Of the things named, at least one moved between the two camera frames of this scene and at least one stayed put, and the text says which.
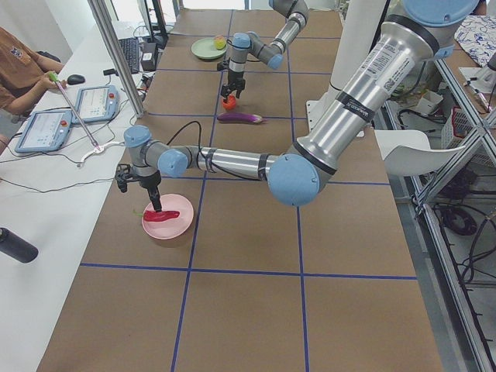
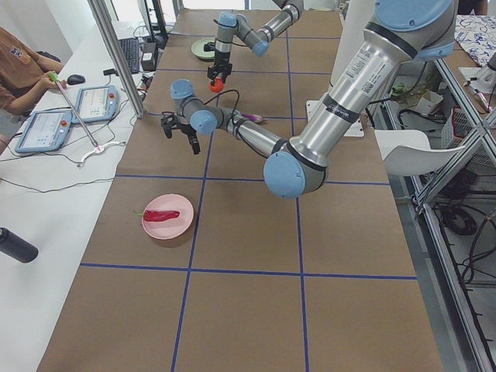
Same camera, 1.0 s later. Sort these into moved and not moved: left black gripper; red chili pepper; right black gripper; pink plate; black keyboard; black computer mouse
Moved: right black gripper; left black gripper
Not moved: pink plate; black computer mouse; red chili pepper; black keyboard
